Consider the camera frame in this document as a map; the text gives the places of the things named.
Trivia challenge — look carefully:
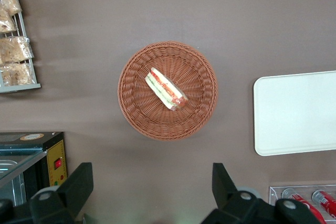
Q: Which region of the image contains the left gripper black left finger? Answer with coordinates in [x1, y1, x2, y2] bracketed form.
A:
[29, 162, 94, 224]

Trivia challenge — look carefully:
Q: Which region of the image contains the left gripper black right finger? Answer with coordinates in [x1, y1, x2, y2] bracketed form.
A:
[201, 163, 276, 224]

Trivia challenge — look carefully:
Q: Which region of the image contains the cream plastic tray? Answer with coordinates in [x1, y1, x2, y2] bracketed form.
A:
[253, 70, 336, 156]

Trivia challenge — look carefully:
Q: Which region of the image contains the black food warmer appliance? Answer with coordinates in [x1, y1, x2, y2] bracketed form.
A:
[0, 131, 68, 208]

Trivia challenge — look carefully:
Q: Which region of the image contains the clear acrylic bottle rack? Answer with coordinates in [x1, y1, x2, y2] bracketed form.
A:
[268, 185, 336, 224]

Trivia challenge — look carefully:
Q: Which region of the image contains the round brown wicker basket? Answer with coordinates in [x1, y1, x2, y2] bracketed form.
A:
[117, 40, 219, 142]

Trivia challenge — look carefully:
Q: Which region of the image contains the wrapped triangle sandwich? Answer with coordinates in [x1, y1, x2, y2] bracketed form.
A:
[145, 67, 189, 112]

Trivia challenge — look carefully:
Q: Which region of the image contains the bagged bread snack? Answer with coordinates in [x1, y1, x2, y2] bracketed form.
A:
[0, 7, 18, 34]
[0, 0, 23, 17]
[0, 62, 35, 87]
[0, 36, 35, 65]

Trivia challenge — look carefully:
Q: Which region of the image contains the grey wire rack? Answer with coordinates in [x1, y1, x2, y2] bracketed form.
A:
[0, 0, 42, 94]

